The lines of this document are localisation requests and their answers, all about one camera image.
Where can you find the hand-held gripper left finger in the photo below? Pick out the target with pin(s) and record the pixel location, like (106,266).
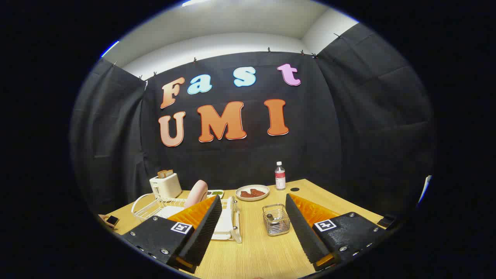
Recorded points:
(205,228)

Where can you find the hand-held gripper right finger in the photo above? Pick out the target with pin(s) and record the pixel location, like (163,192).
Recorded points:
(302,232)

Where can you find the pink plate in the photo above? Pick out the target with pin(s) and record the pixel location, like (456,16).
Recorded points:
(195,193)

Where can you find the white divided condiment dish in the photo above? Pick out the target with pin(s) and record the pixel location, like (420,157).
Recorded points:
(217,192)

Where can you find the beige round plate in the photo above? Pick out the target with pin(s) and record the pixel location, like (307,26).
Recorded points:
(252,198)

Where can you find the red meat slice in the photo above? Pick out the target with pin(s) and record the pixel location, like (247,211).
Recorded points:
(257,192)
(245,194)

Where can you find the white toaster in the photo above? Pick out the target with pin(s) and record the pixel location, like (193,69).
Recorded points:
(168,186)

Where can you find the red label plastic bottle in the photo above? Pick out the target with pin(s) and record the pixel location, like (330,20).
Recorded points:
(280,180)

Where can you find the black table edge clamp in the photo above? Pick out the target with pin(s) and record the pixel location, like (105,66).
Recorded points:
(386,222)

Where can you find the small black device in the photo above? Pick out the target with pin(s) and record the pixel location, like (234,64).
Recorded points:
(112,221)

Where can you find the black backdrop cloth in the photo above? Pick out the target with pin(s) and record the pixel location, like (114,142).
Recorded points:
(310,135)

